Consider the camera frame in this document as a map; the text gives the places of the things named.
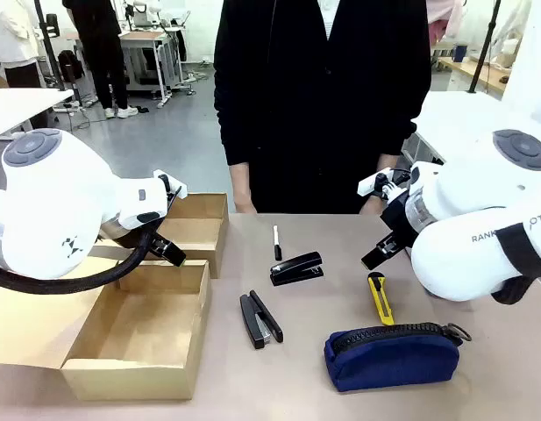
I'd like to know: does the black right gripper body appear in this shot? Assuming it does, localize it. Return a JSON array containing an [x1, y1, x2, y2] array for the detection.
[[381, 191, 423, 249]]

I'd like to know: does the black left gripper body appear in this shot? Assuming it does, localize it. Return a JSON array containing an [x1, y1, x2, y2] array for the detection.
[[98, 218, 143, 250]]

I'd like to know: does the yellow utility knife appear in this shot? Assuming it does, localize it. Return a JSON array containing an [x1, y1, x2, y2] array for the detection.
[[367, 271, 396, 326]]

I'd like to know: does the compact black stapler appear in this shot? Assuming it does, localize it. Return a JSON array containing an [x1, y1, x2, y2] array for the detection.
[[269, 251, 325, 288]]

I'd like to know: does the large brown cardboard box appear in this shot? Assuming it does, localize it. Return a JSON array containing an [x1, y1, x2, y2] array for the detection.
[[0, 245, 212, 403]]

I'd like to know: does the blue zipper pencil case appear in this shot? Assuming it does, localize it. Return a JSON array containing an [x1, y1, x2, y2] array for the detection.
[[324, 322, 473, 393]]

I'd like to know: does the long slim black stapler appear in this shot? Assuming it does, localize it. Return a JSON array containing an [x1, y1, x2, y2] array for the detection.
[[239, 289, 285, 351]]

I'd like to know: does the person's left forearm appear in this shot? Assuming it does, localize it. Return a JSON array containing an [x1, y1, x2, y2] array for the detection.
[[374, 152, 403, 177]]

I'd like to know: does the person's right forearm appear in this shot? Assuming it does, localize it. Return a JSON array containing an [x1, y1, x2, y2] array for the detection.
[[229, 161, 253, 196]]

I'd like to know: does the person's left hand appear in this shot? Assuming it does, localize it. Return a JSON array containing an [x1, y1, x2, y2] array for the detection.
[[359, 195, 386, 216]]

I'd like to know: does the person's right hand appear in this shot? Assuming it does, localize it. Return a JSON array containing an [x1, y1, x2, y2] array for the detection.
[[232, 192, 258, 215]]

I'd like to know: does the person torso black cardigan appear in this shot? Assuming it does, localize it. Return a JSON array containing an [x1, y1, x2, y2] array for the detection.
[[213, 0, 432, 215]]

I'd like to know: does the white table with round leg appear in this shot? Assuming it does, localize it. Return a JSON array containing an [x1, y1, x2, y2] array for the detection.
[[0, 88, 75, 142]]

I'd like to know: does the wooden background bench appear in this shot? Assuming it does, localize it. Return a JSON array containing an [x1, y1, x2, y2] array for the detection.
[[437, 54, 509, 101]]

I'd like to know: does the black backpack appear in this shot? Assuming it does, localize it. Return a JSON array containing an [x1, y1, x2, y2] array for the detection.
[[57, 48, 85, 84]]

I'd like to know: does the grey background desk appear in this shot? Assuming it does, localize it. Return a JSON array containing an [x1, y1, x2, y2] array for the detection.
[[118, 11, 197, 110]]

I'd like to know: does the background person in black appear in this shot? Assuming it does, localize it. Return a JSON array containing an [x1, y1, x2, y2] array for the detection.
[[61, 0, 139, 120]]

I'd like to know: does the black slanted stand pole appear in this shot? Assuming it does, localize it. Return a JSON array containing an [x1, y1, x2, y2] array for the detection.
[[466, 0, 502, 95]]

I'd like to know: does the black tripod stand with feet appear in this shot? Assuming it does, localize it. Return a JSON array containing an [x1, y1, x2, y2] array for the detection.
[[32, 0, 86, 111]]

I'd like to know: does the background person in pink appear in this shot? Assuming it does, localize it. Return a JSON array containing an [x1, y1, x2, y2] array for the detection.
[[426, 0, 467, 46]]

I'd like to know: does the open laptop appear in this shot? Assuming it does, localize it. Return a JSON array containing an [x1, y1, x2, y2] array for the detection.
[[132, 8, 157, 28]]

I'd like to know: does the background person in white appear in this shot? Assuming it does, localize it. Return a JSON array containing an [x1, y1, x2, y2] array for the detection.
[[0, 0, 46, 89]]

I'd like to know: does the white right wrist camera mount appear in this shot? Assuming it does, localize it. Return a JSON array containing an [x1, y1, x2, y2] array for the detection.
[[356, 166, 414, 201]]

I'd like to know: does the black braided cable hose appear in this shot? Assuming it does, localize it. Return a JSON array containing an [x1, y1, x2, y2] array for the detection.
[[0, 217, 167, 296]]

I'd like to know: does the black floor cable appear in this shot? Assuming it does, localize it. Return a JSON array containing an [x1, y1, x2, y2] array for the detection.
[[68, 107, 94, 132]]

